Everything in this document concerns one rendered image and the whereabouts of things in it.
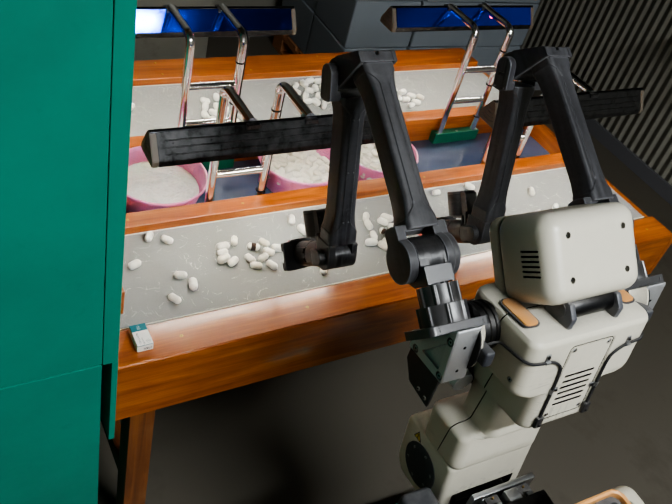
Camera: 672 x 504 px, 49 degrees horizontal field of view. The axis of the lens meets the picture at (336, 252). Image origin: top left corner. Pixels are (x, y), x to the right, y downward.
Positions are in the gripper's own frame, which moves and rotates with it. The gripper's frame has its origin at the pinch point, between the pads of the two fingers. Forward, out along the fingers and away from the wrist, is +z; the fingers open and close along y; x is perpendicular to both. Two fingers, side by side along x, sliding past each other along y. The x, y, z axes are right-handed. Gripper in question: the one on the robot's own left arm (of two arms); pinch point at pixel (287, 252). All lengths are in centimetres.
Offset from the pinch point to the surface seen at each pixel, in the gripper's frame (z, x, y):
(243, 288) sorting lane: 8.3, 7.3, 9.4
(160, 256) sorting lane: 20.0, -3.3, 24.9
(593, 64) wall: 152, -59, -289
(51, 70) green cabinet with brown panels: -57, -35, 56
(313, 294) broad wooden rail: 0.4, 11.4, -5.3
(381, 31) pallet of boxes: 155, -85, -142
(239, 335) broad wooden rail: -5.1, 15.7, 17.3
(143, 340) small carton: -4.3, 11.8, 38.3
